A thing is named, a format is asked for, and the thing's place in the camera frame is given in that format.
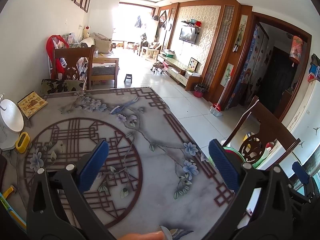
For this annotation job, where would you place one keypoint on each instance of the blue green yellow toy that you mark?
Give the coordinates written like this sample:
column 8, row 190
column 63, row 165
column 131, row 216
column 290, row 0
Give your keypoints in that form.
column 5, row 205

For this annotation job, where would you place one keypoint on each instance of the floral seat cushion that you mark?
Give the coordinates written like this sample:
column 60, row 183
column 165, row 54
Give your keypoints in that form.
column 62, row 86

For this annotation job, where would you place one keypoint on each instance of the red white dustpan broom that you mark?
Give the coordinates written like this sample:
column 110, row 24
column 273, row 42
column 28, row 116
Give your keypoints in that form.
column 216, row 111

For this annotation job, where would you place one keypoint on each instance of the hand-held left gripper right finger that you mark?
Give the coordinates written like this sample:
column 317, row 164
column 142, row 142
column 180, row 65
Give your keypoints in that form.
column 223, row 165

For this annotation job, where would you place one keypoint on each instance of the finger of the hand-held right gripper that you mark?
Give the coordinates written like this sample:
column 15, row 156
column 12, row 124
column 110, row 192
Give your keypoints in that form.
column 298, row 171

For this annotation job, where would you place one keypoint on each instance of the light wooden coffee table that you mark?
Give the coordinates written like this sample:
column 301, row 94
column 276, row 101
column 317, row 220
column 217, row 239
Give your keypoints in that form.
column 150, row 52

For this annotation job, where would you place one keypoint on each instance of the white plush toy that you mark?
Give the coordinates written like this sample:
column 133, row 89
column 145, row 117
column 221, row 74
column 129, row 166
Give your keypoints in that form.
column 86, row 32

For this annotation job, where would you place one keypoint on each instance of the beige sofa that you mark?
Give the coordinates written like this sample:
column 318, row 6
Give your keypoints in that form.
column 100, row 40

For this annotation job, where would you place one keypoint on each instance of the dark brown case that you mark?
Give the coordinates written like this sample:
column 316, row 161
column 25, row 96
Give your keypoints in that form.
column 2, row 170

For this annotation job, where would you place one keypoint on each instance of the long television cabinet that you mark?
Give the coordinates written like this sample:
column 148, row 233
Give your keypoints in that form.
column 172, row 63

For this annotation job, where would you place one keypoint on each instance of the person's left hand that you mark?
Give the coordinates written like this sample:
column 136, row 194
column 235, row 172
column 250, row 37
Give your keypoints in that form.
column 142, row 237

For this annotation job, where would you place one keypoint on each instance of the small black stool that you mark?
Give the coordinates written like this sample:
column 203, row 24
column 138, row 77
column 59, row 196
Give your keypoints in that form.
column 128, row 76

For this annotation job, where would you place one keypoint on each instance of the yellow oval container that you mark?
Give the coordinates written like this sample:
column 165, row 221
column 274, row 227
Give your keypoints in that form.
column 20, row 150

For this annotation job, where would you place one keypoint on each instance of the wall-mounted television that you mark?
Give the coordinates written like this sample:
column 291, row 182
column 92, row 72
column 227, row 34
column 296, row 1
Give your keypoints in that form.
column 187, row 35

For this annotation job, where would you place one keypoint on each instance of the dark hanging clothes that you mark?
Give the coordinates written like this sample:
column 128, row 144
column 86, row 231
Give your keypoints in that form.
column 138, row 21

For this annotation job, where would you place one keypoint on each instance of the wooden dining chair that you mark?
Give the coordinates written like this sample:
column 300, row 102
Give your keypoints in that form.
column 75, row 52

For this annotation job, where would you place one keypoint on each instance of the white refrigerator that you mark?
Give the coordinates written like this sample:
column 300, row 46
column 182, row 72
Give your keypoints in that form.
column 307, row 120

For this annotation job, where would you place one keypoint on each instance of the red bag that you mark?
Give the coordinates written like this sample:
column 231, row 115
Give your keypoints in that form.
column 50, row 47

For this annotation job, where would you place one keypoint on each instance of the red paper lantern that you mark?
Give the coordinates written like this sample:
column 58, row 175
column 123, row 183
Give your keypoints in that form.
column 296, row 48

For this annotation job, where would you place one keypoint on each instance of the white desk lamp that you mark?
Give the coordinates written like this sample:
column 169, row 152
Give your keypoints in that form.
column 11, row 120

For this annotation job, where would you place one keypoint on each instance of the brown rolling stool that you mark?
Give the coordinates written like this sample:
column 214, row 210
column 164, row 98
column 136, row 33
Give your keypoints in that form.
column 158, row 65

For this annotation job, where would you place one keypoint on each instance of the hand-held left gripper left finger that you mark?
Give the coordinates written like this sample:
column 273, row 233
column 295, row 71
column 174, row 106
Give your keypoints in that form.
column 93, row 165

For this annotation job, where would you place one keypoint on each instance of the yellow plastic toy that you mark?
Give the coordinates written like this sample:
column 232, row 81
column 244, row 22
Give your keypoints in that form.
column 248, row 136

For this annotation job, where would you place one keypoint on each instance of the red floor waste bin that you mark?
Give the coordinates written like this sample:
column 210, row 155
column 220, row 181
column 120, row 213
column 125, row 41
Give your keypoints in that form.
column 199, row 93

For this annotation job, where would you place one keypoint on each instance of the tall scroll painting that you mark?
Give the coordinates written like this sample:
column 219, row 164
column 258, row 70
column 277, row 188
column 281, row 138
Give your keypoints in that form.
column 241, row 30

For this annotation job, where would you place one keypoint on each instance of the wooden chair with round carving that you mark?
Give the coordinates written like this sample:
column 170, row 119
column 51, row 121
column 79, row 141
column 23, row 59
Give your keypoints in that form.
column 272, row 127

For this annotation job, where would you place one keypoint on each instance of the colourful geometric board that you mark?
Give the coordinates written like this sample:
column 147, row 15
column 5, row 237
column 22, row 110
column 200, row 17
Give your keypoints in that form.
column 192, row 65

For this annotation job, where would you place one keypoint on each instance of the wooden armchair with grey cushion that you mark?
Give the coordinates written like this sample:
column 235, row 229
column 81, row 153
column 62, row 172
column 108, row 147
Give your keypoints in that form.
column 105, row 71

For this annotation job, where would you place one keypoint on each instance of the green bin with red liner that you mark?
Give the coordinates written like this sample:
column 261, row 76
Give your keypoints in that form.
column 232, row 152

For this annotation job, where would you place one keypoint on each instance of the colourful printed door curtain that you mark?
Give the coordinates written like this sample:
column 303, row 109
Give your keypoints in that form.
column 252, row 67

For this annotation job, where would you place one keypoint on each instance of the dark entrance door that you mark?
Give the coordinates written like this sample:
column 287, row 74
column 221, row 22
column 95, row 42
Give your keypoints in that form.
column 277, row 80

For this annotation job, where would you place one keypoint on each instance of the yellow picture book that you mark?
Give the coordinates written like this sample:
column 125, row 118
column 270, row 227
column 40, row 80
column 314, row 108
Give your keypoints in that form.
column 32, row 105

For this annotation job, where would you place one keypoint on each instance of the bamboo painting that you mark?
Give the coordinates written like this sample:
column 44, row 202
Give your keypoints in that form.
column 231, row 73

